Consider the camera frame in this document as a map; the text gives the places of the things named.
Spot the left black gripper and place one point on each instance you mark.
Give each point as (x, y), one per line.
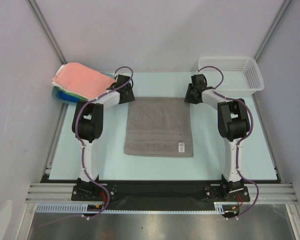
(130, 97)

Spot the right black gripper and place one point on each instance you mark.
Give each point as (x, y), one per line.
(190, 96)

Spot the grey towel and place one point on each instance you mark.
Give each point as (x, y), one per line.
(159, 127)

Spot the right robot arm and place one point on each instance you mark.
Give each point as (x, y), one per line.
(233, 126)

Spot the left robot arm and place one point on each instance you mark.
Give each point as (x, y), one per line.
(87, 125)

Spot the white perforated plastic basket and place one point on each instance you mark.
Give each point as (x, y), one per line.
(237, 76)

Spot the pink towel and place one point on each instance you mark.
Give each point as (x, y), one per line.
(81, 80)

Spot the teal plastic tray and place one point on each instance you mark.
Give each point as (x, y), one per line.
(56, 96)

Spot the green towel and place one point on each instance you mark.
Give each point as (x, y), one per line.
(73, 97)

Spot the blue towel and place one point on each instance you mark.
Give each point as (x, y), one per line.
(60, 97)

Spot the white rounded object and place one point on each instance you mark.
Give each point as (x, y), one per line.
(5, 217)

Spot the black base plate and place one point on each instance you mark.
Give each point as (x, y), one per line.
(167, 195)

